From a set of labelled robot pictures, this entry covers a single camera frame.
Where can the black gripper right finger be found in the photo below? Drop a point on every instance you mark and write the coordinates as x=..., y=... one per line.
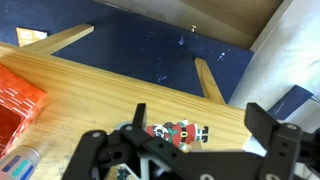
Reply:
x=261, y=125

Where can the dark blue booklet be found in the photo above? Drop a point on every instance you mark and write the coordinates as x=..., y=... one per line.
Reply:
x=289, y=102

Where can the red brick-pattern basket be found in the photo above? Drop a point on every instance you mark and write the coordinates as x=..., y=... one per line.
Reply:
x=20, y=104

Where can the santa claus sticker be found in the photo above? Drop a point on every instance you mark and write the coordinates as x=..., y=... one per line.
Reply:
x=180, y=134

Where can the grey metal can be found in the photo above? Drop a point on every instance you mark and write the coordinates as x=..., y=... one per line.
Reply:
x=19, y=164

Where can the wooden table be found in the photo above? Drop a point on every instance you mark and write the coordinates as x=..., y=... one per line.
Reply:
x=82, y=98

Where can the dark blue rug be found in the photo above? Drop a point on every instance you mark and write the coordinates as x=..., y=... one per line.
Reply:
x=128, y=44

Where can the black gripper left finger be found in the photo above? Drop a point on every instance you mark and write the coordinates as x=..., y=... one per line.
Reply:
x=139, y=119

